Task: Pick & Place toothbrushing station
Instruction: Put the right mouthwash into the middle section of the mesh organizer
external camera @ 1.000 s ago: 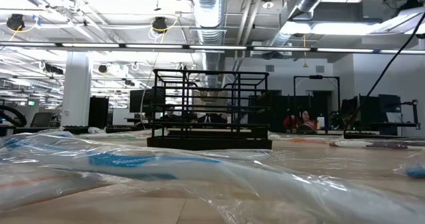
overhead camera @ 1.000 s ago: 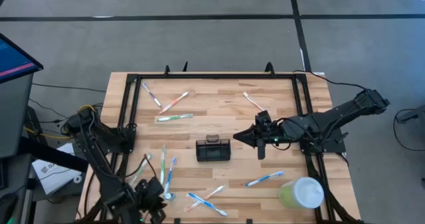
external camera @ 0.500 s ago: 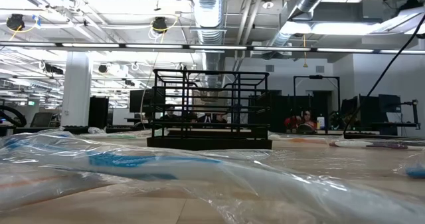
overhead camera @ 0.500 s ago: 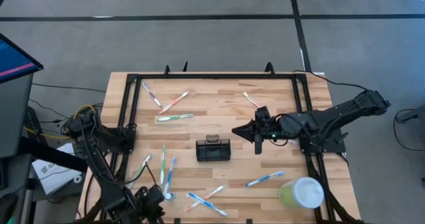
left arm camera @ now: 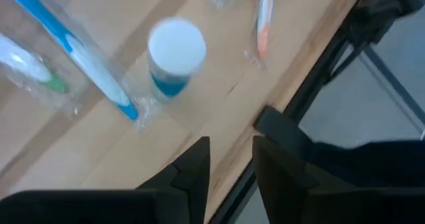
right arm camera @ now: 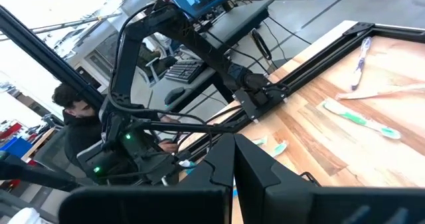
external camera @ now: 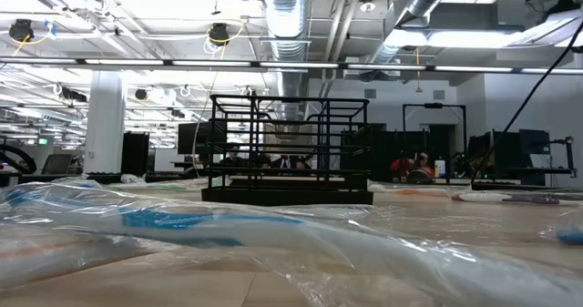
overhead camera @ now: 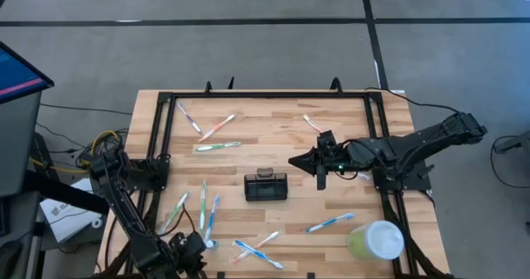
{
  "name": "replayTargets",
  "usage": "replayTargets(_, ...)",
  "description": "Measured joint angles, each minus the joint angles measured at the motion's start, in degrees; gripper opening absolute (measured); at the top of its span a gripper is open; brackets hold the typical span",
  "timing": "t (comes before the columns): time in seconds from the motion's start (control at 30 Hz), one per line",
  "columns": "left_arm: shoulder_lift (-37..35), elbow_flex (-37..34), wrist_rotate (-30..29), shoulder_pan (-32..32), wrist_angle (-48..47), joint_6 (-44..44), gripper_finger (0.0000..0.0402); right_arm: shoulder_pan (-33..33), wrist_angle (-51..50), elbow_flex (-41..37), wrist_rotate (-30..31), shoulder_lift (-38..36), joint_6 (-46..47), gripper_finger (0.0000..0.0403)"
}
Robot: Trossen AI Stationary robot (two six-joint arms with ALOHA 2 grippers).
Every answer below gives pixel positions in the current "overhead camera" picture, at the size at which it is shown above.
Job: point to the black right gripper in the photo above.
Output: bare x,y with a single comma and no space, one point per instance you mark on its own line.
333,163

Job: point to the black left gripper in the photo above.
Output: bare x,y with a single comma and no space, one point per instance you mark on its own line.
186,262

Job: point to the blue toothbrush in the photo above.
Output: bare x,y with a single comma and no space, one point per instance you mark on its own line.
212,219
256,253
329,222

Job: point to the white toothbrush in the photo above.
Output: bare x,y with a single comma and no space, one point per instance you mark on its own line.
311,123

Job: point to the green toothbrush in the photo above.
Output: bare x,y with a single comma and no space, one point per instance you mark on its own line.
203,204
218,146
179,206

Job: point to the purple toothbrush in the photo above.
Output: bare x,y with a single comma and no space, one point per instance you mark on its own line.
189,118
363,176

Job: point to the orange toothbrush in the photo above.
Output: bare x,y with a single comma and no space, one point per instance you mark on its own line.
216,128
267,238

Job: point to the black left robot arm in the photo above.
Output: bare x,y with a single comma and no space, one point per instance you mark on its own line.
124,204

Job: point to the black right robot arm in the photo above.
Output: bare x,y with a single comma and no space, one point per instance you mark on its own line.
414,146

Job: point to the green cup white lid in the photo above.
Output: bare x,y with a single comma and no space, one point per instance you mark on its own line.
379,239

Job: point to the small white tape roll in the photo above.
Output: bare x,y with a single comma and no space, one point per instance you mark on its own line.
94,222

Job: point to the white cardboard box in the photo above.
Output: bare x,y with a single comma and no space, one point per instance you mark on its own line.
66,213

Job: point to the black stand foot bar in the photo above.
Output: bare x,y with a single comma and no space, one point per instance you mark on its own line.
62,191

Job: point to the black computer mouse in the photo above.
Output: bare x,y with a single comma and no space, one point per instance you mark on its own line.
9,258

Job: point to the grey stand leg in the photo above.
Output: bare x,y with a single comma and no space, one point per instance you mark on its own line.
515,143

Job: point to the large blue-screen monitor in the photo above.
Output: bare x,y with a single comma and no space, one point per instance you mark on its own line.
16,76

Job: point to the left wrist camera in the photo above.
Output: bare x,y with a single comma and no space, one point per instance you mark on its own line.
179,241

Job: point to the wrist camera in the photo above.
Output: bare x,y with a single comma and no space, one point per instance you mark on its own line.
327,139
179,241

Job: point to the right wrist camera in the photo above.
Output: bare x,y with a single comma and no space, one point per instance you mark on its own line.
327,139

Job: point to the black aluminium table frame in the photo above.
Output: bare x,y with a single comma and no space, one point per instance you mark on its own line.
269,94

